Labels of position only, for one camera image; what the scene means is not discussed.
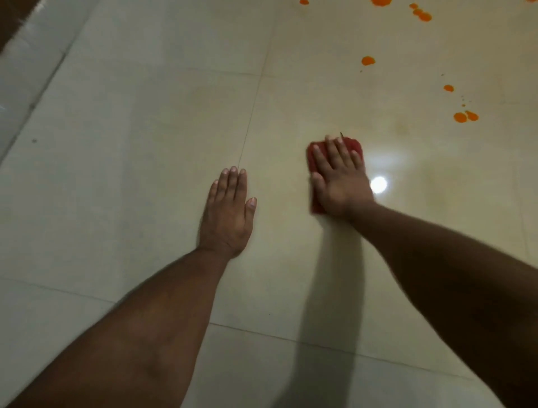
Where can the person's right hand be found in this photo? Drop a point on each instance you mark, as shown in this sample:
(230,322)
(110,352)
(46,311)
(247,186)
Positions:
(342,189)

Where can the person's left hand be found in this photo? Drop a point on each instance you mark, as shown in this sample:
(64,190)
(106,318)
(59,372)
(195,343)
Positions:
(227,222)

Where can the red cloth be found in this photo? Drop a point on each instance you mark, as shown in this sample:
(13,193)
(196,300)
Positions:
(356,146)

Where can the orange liquid spill drops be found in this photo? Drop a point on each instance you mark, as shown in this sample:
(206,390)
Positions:
(460,117)

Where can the person's left forearm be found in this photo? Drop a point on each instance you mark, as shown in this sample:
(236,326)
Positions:
(147,336)

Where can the person's right forearm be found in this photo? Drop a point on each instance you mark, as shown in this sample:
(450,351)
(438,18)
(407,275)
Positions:
(462,286)

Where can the cream tiled floor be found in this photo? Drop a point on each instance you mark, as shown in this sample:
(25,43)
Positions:
(147,168)

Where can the white baseboard ledge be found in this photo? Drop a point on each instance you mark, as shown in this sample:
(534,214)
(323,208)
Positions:
(29,63)

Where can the brown wooden panel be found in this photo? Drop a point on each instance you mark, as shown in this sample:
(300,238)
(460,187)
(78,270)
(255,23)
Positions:
(12,17)

